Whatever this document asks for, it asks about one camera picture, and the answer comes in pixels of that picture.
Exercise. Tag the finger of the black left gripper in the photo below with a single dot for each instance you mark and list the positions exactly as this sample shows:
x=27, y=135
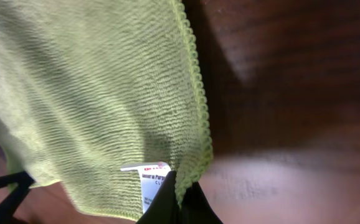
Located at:
x=22, y=182

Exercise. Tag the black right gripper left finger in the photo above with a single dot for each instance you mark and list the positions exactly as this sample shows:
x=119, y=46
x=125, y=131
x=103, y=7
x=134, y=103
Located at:
x=164, y=208

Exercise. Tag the green microfiber cloth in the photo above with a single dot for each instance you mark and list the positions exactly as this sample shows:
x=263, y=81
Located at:
x=89, y=86

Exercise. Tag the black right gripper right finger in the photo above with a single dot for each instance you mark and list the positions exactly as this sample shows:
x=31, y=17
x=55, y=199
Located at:
x=195, y=208

